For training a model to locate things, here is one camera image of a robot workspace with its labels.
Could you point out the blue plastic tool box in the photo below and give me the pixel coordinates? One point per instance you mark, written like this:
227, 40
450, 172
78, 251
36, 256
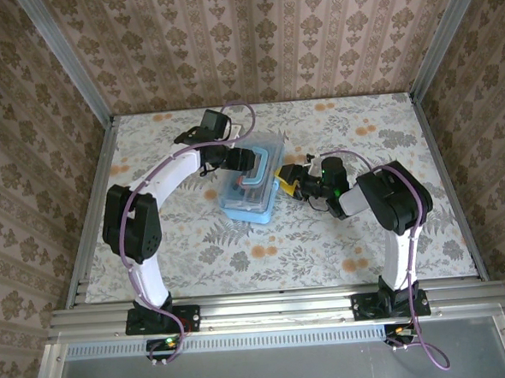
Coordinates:
254, 214

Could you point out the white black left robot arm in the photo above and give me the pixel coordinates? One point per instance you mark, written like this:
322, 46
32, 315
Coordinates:
151, 281

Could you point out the right black control board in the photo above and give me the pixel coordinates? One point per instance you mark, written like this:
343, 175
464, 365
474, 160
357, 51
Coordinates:
398, 331

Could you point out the black control board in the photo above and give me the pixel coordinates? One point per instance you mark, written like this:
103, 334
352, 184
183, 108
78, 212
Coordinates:
398, 331
159, 344

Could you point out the grey metal panel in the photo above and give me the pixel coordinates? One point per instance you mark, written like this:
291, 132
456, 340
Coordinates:
268, 372

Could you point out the left black control board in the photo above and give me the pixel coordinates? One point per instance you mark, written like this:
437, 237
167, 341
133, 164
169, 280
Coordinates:
159, 344

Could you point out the aluminium table side rail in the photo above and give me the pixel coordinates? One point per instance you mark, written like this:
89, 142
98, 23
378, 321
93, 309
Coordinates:
424, 123
102, 164

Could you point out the aluminium mounting rail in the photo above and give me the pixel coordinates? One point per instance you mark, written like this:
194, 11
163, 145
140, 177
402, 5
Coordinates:
277, 309

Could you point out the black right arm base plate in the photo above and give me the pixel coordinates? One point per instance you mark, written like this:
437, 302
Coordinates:
362, 308

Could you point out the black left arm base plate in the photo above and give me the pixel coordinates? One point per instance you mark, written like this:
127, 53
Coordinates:
192, 317

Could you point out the aluminium frame post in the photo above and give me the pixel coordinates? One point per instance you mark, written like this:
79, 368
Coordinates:
440, 36
68, 59

